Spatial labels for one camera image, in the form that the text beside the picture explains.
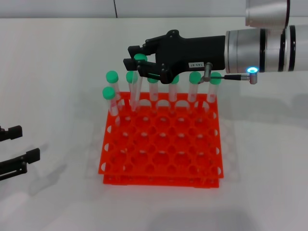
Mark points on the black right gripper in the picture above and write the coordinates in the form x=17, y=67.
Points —
x=190, y=51

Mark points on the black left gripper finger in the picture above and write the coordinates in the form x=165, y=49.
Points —
x=31, y=156
x=12, y=133

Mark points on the green-capped clear test tube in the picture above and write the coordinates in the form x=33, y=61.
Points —
x=108, y=93
x=112, y=77
x=140, y=57
x=194, y=78
x=173, y=90
x=130, y=77
x=215, y=81
x=153, y=89

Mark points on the orange plastic test tube rack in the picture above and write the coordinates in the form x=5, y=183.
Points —
x=163, y=144

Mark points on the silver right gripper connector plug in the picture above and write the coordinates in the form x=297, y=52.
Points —
x=207, y=72

